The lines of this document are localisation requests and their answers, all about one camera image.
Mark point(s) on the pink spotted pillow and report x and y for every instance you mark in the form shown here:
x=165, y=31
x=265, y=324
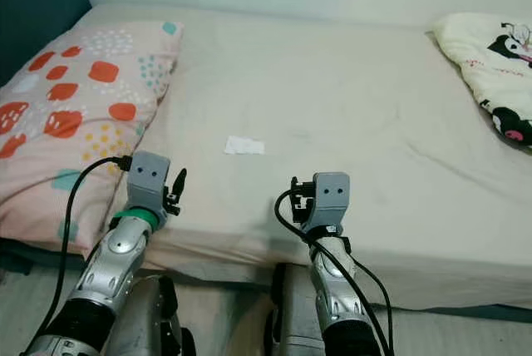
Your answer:
x=50, y=165

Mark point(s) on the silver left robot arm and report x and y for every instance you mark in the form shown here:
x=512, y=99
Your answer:
x=120, y=264

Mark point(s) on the cream cartoon print blanket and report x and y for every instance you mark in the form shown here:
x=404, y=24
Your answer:
x=465, y=48

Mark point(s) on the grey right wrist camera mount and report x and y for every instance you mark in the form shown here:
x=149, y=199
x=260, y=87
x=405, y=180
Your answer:
x=331, y=198

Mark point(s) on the beige sheeted bed mattress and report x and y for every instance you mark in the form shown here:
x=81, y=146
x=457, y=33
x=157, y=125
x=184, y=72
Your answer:
x=341, y=106

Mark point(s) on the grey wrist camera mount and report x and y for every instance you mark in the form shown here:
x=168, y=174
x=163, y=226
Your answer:
x=148, y=181
x=331, y=198

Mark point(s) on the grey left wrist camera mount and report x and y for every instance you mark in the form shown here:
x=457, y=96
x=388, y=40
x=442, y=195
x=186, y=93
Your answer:
x=148, y=181

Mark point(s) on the grey right robot leg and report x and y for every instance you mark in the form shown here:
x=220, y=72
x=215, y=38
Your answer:
x=295, y=314

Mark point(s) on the grey robot leg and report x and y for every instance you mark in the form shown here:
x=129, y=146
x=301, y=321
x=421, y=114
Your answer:
x=295, y=314
x=150, y=323

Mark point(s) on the grey left robot leg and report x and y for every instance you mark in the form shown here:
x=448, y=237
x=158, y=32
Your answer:
x=150, y=323

